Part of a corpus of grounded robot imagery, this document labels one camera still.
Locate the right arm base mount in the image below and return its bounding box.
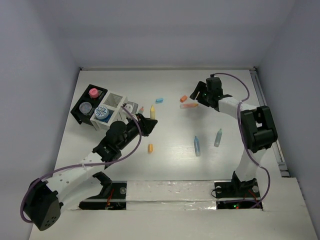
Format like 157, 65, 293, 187
210, 171, 263, 210

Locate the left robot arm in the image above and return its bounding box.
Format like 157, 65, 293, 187
20, 113, 158, 231

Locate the green highlighter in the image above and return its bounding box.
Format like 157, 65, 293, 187
214, 128, 223, 147

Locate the white slotted organizer box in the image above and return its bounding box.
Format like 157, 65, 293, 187
90, 91, 128, 131

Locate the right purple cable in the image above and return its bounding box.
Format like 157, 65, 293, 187
210, 72, 272, 209

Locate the blue highlighter cap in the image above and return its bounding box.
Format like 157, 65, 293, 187
155, 98, 164, 104

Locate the orange highlighter cap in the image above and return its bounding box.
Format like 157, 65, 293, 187
180, 95, 188, 103

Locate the purple cable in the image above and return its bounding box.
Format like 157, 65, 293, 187
19, 106, 143, 224
210, 72, 272, 209

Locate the amber highlighter cap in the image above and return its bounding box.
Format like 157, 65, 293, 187
147, 144, 154, 154

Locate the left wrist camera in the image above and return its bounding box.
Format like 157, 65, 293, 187
124, 101, 139, 114

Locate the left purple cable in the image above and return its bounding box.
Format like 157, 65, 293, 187
19, 106, 143, 224

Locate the clear jar of clips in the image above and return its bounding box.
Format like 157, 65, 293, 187
78, 101, 93, 116

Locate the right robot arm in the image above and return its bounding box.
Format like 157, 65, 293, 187
189, 74, 278, 196

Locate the blue highlighter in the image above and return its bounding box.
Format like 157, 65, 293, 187
193, 136, 201, 157

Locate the orange tip clear highlighter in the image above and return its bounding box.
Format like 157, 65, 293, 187
138, 106, 144, 114

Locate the blue slime jar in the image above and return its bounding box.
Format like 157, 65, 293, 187
94, 105, 111, 123

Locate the yellow highlighter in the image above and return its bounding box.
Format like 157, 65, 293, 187
149, 105, 156, 120

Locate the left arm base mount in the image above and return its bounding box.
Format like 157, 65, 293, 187
78, 172, 127, 210

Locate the black organizer box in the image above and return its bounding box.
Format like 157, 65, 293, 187
70, 84, 108, 126

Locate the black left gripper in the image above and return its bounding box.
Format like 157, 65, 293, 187
117, 113, 157, 151

